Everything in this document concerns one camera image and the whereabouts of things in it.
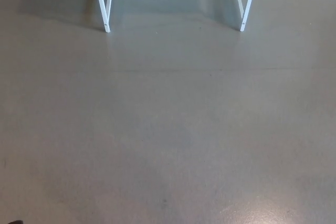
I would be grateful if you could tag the white metal table leg frame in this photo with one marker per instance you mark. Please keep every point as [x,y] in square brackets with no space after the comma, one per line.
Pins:
[102,3]
[249,3]

